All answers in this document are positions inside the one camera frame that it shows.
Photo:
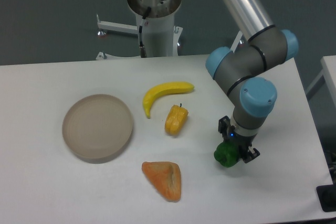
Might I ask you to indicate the orange toy bread triangle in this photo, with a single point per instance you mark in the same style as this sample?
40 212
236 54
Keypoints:
165 177

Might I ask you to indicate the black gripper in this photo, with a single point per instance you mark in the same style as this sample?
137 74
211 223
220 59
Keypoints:
242 138

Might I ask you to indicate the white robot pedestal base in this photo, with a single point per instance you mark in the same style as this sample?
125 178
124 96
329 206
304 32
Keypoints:
155 27

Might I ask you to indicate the yellow toy pepper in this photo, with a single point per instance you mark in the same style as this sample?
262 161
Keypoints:
175 120

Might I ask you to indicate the black device at edge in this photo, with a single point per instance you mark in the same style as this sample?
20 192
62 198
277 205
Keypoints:
326 195

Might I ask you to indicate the green toy pepper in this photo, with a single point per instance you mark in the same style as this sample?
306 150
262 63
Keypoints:
226 154

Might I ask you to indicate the beige round plate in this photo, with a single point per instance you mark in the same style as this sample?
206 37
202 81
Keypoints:
97 128

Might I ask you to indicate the white side table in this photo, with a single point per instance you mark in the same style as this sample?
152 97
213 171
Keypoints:
325 76

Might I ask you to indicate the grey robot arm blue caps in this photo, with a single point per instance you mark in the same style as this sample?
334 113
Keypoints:
238 73

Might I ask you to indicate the yellow toy banana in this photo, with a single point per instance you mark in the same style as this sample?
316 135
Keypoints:
163 89

